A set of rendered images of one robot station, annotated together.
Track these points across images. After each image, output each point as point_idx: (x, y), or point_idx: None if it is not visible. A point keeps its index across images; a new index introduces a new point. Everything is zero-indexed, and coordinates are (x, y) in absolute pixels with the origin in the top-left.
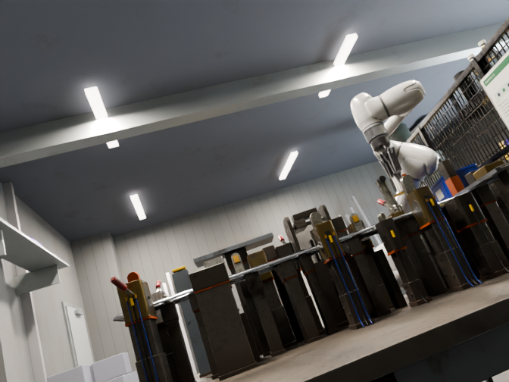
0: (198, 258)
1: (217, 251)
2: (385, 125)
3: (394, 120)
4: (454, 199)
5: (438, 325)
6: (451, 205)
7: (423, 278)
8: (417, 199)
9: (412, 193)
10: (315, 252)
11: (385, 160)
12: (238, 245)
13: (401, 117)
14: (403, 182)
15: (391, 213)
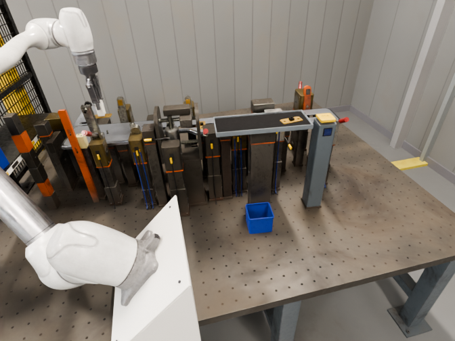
0: (296, 111)
1: (275, 111)
2: (23, 47)
3: (27, 47)
4: (110, 119)
5: (195, 115)
6: (109, 123)
7: (136, 167)
8: (131, 109)
9: (130, 106)
10: (191, 132)
11: (97, 84)
12: (252, 115)
13: (29, 48)
14: (124, 99)
15: (104, 137)
